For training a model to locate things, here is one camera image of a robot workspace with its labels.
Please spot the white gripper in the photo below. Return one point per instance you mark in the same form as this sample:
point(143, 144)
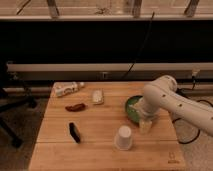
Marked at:
point(145, 126)

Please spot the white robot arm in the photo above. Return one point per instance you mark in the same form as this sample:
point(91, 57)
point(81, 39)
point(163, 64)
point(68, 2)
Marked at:
point(161, 93)

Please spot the black eraser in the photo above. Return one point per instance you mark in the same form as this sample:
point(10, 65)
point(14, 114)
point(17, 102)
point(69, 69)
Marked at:
point(74, 132)

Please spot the green bowl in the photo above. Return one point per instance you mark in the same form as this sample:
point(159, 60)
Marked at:
point(130, 111)

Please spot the brown sausage-shaped item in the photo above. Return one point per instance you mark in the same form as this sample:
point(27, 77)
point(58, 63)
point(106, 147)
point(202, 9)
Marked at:
point(76, 108)

